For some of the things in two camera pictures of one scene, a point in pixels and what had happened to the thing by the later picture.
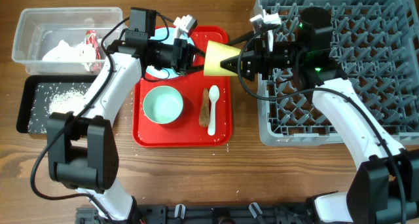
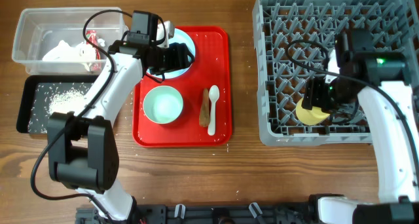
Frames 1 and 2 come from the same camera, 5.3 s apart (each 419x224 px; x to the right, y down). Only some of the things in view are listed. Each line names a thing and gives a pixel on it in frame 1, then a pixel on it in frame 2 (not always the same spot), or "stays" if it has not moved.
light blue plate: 165,35 stays
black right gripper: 258,60 to 313,96
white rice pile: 71,101 stays
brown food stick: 205,109 stays
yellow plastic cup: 217,52 to 309,116
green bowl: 163,105 stays
